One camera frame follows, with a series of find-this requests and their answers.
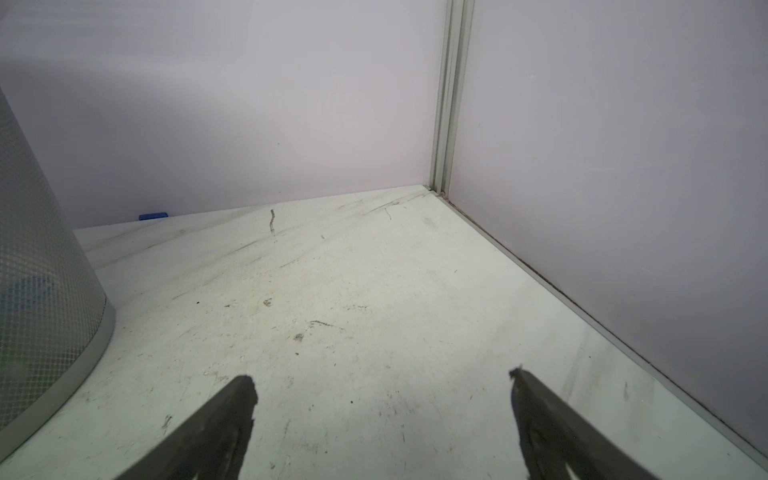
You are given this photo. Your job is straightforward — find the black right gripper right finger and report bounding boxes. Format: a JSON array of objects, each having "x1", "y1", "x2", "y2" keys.
[{"x1": 509, "y1": 367, "x2": 655, "y2": 479}]

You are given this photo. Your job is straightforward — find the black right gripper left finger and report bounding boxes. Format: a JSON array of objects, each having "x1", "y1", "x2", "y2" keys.
[{"x1": 119, "y1": 375, "x2": 258, "y2": 480}]

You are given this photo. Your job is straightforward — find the grey mesh waste bin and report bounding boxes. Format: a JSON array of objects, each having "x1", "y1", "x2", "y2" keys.
[{"x1": 1, "y1": 100, "x2": 115, "y2": 458}]

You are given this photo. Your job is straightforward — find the small blue cap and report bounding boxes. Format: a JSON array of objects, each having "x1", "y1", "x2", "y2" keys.
[{"x1": 139, "y1": 212, "x2": 169, "y2": 221}]

